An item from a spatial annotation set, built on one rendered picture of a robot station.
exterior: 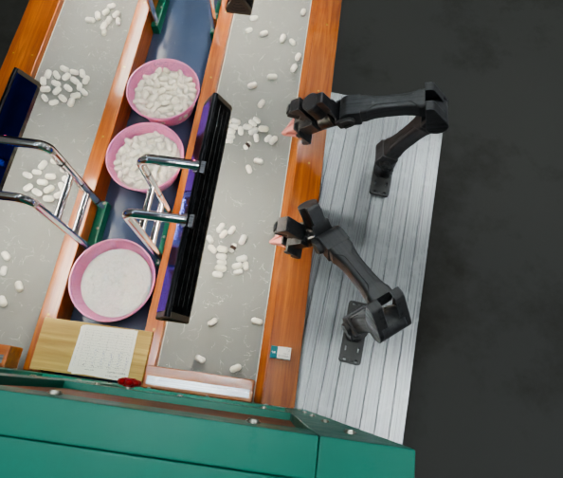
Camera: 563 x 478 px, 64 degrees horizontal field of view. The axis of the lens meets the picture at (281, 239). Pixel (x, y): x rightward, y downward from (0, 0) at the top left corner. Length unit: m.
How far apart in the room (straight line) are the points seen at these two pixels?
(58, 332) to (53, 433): 1.14
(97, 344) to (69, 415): 1.09
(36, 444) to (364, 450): 0.23
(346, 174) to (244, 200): 0.40
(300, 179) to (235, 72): 0.52
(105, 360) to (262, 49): 1.25
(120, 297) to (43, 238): 0.33
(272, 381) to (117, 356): 0.46
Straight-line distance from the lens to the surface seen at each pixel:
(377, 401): 1.51
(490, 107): 2.92
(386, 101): 1.36
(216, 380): 1.29
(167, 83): 1.83
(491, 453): 2.36
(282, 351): 1.37
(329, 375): 1.49
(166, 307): 1.08
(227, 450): 0.36
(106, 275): 1.55
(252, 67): 1.84
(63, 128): 1.83
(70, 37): 2.08
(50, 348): 1.52
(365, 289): 1.09
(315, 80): 1.78
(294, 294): 1.41
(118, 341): 1.45
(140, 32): 1.98
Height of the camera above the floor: 2.14
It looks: 71 degrees down
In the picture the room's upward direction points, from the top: 3 degrees clockwise
